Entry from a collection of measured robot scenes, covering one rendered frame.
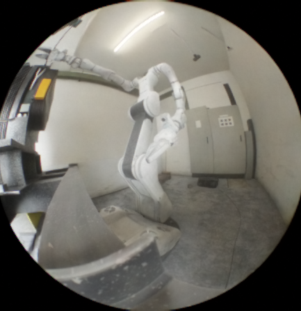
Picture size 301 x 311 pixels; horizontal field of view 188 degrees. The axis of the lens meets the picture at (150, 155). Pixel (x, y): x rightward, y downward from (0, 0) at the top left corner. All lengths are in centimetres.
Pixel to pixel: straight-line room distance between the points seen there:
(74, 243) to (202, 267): 77
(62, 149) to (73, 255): 180
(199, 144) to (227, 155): 72
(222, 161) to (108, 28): 344
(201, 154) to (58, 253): 232
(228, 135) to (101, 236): 227
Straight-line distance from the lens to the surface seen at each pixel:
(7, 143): 59
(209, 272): 84
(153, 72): 95
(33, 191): 79
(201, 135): 227
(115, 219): 74
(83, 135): 192
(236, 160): 228
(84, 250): 15
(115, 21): 215
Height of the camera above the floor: 77
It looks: 2 degrees down
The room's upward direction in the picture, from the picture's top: 5 degrees counter-clockwise
